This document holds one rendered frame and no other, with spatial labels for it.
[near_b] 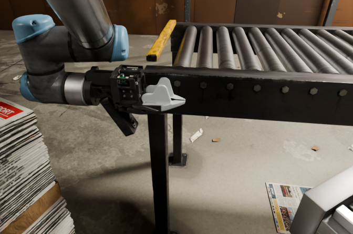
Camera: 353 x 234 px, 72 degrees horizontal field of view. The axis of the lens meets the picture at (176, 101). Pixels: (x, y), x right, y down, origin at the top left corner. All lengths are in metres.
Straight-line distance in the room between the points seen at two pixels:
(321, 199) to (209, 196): 0.98
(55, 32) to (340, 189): 0.55
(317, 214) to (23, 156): 0.46
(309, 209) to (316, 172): 1.24
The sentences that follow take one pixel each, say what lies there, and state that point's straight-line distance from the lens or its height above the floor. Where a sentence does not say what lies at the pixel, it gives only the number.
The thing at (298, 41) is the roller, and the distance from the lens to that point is 0.96.
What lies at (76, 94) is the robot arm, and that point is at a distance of 0.56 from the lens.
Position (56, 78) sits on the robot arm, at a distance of 0.59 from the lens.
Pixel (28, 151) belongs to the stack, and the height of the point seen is 0.75.
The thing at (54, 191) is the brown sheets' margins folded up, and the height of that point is 0.63.
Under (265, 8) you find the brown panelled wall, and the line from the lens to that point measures 3.83.
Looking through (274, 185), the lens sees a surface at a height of 0.01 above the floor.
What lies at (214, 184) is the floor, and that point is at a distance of 1.39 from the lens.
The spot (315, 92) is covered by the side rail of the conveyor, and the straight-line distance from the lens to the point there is 0.66.
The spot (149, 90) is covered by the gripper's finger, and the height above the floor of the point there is 0.79.
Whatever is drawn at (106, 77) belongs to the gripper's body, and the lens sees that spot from 0.53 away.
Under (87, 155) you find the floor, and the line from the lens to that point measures 1.62.
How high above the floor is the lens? 1.05
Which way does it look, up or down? 31 degrees down
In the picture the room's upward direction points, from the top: straight up
